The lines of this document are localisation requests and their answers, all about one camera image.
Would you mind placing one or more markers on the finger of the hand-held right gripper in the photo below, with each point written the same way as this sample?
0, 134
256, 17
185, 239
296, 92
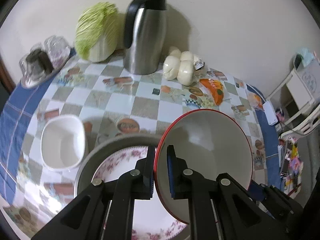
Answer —
257, 192

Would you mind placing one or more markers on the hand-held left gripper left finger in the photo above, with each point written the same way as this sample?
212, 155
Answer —
150, 175

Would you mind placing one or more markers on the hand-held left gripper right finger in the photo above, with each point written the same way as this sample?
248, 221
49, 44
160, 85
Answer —
171, 172

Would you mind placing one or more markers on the pink floral round plate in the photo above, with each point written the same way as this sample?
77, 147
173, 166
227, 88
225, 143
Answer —
117, 157

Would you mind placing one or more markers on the strawberry print bowl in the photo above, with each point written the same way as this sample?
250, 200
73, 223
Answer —
207, 140

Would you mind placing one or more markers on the stainless steel round plate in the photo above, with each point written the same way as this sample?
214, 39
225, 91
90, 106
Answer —
85, 170

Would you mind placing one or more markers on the smartphone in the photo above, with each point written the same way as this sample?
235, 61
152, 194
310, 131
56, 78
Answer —
284, 166

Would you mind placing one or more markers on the pile of colourful trinkets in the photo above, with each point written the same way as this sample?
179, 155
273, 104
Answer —
293, 160

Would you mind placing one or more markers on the white power bank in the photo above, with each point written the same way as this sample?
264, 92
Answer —
270, 113

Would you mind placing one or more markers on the checkered blue-edged tablecloth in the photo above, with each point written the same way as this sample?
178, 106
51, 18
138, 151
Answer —
112, 100

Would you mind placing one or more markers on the small clear orange packet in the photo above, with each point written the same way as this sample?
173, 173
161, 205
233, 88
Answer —
255, 100

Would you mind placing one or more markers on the orange snack packet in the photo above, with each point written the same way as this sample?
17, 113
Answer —
215, 90

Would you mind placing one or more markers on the white square cup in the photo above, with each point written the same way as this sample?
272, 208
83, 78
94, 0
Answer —
62, 142

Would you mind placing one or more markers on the bag of steamed buns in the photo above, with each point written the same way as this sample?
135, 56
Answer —
185, 70

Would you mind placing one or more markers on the white plastic chair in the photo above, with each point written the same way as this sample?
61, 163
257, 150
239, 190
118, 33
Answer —
300, 92

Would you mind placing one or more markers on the white printed bag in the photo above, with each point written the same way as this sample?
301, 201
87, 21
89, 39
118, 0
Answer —
311, 77

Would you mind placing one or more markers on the stainless steel thermos jug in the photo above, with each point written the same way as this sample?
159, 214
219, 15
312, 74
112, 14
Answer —
145, 42

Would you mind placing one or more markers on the teal cloth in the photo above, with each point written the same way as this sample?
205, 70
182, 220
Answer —
306, 56

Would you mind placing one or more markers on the round serving tray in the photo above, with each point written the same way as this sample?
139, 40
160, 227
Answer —
27, 83

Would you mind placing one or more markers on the napa cabbage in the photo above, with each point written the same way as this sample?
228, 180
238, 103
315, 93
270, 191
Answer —
97, 30

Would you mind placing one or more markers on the clear drinking glass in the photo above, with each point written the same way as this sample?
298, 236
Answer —
25, 66
58, 47

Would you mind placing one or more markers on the brown wooden door frame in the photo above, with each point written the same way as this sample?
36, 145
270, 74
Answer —
5, 77

